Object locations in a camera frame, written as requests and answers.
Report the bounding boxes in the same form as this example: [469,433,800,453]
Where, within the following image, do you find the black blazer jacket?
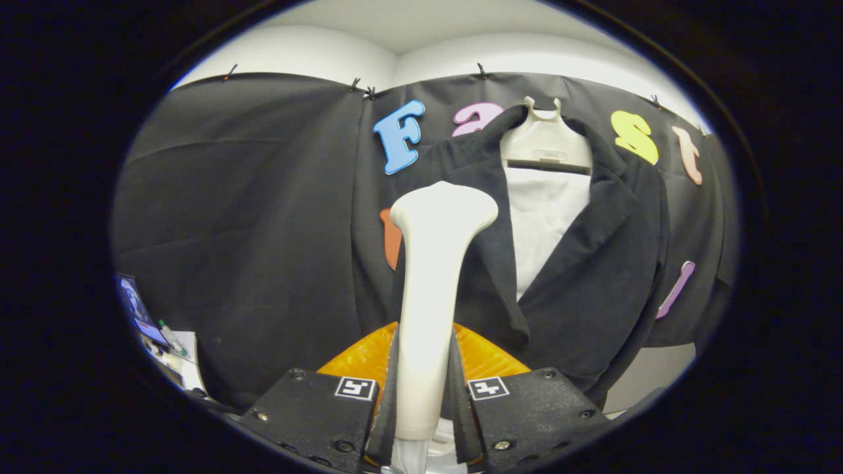
[389,105,671,409]

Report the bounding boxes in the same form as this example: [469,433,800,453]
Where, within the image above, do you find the white garment steamer head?
[390,181,499,442]

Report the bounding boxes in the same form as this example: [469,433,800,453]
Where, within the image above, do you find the green capped marker pen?
[158,321,188,358]

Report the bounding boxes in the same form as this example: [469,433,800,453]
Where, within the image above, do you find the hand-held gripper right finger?
[450,323,610,471]

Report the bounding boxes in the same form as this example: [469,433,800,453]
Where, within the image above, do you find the black backdrop cloth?
[112,71,738,409]

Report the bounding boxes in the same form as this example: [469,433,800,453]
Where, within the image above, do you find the white clothes hanger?
[499,96,593,175]

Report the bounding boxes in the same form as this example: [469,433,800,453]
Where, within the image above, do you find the white shirt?
[504,166,592,300]

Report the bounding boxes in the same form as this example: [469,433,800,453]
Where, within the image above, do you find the small display screen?
[119,273,171,348]

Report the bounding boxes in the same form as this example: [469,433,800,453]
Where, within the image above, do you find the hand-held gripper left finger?
[237,323,400,473]

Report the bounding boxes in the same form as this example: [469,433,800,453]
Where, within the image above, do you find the white paper sheets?
[142,329,206,394]

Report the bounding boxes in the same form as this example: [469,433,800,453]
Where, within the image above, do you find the row of black cloth clips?
[221,63,712,139]

